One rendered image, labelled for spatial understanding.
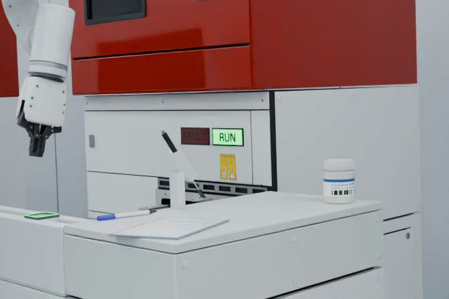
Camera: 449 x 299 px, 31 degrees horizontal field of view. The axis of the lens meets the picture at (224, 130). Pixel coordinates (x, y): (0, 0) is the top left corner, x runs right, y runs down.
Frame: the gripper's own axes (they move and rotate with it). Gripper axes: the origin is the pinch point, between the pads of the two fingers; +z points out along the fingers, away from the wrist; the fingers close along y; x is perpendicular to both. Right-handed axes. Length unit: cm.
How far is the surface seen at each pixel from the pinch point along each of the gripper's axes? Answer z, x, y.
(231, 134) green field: -11, 2, -57
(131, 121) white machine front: -14, -41, -56
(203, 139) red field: -10, -9, -57
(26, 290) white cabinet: 31.1, 0.2, -2.3
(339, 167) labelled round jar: -4, 45, -49
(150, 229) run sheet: 14.0, 36.1, -4.7
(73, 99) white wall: -51, -292, -201
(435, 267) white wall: 22, -28, -216
